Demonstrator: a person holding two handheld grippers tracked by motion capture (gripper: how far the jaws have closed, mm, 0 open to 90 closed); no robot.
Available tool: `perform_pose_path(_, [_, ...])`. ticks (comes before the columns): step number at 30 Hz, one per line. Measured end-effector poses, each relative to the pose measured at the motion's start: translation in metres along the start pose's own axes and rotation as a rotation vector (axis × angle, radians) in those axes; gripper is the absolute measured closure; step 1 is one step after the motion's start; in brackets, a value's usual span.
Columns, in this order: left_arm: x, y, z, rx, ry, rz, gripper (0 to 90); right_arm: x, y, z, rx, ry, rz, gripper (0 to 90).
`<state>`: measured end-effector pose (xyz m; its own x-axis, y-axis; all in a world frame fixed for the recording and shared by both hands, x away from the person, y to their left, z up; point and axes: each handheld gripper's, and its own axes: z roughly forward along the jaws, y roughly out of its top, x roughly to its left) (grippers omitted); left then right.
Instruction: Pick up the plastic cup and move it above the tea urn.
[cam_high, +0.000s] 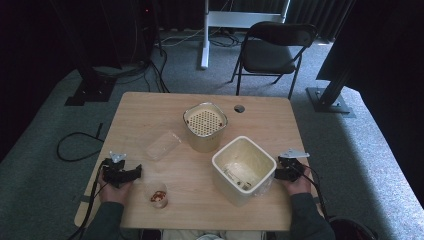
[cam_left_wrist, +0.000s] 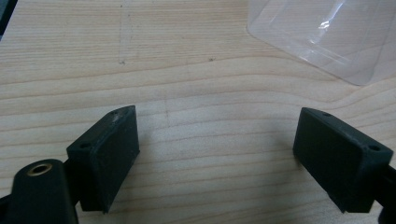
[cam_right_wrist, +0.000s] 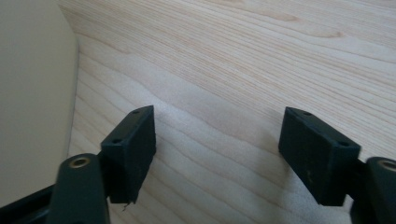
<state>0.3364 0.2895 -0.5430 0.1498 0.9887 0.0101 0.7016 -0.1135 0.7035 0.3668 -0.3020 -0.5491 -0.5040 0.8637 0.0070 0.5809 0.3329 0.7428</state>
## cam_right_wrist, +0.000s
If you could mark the beige rounded container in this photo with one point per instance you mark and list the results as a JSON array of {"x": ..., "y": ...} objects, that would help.
[{"x": 34, "y": 93}]

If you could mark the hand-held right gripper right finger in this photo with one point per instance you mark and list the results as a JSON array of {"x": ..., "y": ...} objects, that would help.
[{"x": 314, "y": 155}]

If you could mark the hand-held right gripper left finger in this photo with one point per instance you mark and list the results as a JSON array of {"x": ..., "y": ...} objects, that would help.
[{"x": 130, "y": 155}]

